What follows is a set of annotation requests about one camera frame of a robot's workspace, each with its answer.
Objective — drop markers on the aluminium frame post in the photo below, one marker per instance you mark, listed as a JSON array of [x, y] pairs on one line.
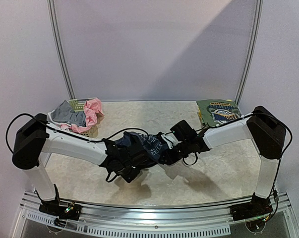
[[250, 50], [59, 49]]

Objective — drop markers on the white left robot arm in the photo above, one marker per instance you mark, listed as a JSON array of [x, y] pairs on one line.
[[38, 137]]

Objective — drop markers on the aluminium front rail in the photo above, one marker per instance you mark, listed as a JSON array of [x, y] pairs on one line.
[[212, 220]]

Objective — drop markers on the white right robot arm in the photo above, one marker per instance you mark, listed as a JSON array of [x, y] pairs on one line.
[[264, 130]]

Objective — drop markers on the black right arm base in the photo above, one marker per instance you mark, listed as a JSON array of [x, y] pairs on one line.
[[257, 207]]

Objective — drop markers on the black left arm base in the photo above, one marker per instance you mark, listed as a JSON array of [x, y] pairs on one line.
[[69, 211]]

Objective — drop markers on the beige perforated laundry basket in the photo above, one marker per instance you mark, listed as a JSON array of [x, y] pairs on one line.
[[77, 116]]

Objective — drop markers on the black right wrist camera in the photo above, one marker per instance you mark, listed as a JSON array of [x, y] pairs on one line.
[[182, 131]]

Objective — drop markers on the grey garment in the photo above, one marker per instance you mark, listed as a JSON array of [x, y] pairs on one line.
[[64, 113]]

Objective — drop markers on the green printed folded t-shirt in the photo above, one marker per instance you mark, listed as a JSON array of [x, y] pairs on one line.
[[222, 115]]

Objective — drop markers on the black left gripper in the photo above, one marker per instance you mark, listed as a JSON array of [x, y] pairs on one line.
[[129, 178]]

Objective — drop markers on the pink garment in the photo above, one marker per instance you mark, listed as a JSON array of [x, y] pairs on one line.
[[89, 116]]

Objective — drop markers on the right aluminium frame post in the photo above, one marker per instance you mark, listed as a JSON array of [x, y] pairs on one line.
[[250, 50]]

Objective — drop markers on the left aluminium frame post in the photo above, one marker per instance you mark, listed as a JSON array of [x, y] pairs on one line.
[[59, 49]]

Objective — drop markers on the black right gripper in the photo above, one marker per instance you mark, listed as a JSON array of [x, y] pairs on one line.
[[170, 157]]

